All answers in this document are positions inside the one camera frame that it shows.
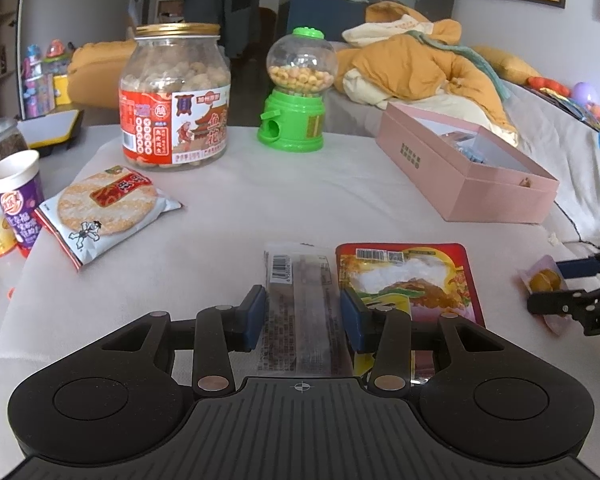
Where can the rice cracker packet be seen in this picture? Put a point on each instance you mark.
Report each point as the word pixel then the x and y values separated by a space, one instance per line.
pixel 105 205

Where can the shelf with toys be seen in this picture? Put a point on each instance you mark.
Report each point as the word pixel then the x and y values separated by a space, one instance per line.
pixel 40 85

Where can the red snack packet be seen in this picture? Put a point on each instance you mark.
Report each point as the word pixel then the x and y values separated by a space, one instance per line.
pixel 420 280

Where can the yellow edged board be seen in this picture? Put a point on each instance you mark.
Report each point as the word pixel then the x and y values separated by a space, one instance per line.
pixel 45 127

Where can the pile of colourful toys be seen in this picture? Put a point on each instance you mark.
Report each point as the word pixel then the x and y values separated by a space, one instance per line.
pixel 595 115

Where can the purple paper cup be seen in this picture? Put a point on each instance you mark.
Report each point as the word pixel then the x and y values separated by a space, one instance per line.
pixel 22 205

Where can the pink cardboard box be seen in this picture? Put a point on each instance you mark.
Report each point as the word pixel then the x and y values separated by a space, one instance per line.
pixel 455 185

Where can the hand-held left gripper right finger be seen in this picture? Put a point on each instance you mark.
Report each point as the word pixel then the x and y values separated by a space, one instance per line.
pixel 350 320

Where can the clear dark bar packet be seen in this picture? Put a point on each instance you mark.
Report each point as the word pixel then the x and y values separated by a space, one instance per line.
pixel 305 310

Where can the clear chestnut packet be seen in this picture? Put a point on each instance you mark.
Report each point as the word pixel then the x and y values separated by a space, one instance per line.
pixel 542 280

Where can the glass jar dark contents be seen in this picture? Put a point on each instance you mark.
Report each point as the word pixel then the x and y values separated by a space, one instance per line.
pixel 0 142

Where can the grey sofa cover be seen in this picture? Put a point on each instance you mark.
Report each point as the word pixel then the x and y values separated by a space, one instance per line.
pixel 545 135

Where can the hanging dark coats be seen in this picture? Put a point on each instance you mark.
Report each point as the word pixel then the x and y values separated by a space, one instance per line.
pixel 215 5

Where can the purple toy egg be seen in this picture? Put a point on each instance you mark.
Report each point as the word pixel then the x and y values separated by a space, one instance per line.
pixel 584 93

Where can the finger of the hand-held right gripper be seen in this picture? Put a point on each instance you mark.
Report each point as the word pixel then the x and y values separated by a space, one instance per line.
pixel 575 267
pixel 555 302

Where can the green candy dispenser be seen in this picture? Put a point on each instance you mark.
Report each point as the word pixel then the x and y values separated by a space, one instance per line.
pixel 295 120

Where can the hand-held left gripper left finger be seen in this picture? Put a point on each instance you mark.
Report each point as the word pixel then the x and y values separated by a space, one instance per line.
pixel 257 317

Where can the yellow pillow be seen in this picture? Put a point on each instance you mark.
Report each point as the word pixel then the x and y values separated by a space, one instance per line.
pixel 510 65

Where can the yellow and cream duvet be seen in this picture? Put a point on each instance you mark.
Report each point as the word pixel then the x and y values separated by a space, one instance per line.
pixel 405 65

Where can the blue snack packet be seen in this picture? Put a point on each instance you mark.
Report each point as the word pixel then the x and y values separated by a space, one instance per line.
pixel 472 152

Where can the orange toy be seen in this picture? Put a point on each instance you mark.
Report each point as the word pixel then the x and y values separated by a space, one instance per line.
pixel 547 83

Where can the grey green cloth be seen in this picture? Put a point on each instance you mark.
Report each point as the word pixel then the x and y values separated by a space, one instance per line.
pixel 450 47

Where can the yellow armchair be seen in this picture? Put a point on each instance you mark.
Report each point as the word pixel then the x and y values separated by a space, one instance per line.
pixel 95 70

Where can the clear peanut jar gold lid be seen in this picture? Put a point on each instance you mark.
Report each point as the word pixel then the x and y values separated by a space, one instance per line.
pixel 175 130

